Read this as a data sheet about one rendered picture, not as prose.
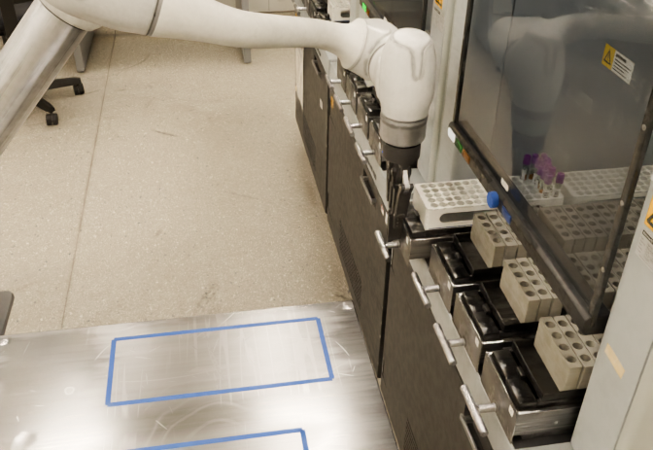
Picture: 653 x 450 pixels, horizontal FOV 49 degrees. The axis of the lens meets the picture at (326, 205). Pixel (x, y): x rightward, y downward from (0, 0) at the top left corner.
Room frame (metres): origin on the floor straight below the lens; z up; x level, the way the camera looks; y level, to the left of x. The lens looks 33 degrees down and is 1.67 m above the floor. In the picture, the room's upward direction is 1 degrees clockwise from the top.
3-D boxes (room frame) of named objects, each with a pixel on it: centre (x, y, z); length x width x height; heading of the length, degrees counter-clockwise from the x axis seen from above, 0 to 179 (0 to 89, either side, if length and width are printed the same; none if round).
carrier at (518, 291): (0.98, -0.34, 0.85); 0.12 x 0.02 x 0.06; 10
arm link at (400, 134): (1.25, -0.14, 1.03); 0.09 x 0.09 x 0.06
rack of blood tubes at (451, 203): (1.29, -0.34, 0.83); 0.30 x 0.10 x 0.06; 101
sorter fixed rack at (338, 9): (2.53, -0.14, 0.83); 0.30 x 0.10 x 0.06; 101
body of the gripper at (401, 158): (1.25, -0.14, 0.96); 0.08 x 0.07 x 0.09; 11
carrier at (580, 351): (0.83, -0.39, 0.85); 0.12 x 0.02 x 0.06; 11
